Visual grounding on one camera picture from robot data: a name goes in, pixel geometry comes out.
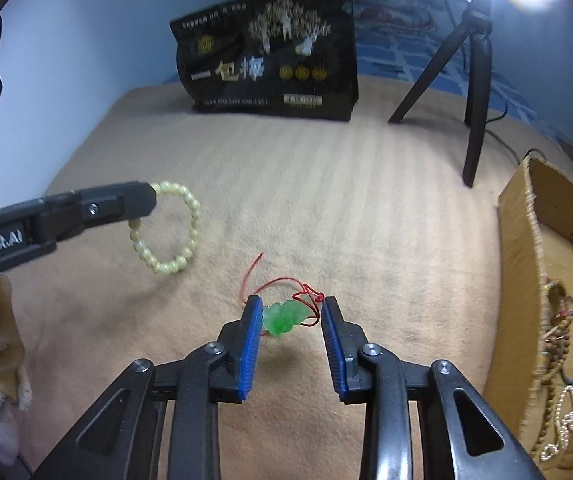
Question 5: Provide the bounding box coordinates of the small white pearl necklace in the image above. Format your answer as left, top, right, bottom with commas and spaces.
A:
539, 385, 573, 462

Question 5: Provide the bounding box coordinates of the black tripod stand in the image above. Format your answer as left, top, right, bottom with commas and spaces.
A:
388, 0, 495, 188

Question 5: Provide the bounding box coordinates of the pale bead bracelet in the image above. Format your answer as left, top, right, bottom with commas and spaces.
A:
129, 181, 202, 275

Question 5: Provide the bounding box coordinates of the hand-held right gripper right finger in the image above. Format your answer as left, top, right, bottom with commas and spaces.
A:
321, 296, 547, 480

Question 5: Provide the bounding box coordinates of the person's left hand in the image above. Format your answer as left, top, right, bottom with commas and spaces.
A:
0, 275, 34, 411

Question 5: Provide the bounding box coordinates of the black power cable with switch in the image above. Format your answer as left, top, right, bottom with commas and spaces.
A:
484, 105, 547, 161

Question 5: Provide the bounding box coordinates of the green jade pendant red cord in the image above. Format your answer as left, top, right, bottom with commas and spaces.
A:
242, 254, 326, 338

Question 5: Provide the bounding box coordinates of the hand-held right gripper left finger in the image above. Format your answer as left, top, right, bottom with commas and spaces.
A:
31, 295, 264, 480

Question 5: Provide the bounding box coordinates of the black printed snack bag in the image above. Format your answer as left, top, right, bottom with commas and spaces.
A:
170, 0, 358, 122

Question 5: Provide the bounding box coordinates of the wooden bead necklace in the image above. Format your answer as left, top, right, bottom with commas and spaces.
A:
534, 280, 573, 453

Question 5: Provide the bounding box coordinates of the blue patterned bed sheet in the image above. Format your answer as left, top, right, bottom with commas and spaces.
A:
166, 5, 573, 146

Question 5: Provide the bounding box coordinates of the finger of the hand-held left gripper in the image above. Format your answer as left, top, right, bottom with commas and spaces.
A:
31, 180, 158, 251

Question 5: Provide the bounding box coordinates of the cardboard box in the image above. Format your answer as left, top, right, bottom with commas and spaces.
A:
481, 156, 573, 473

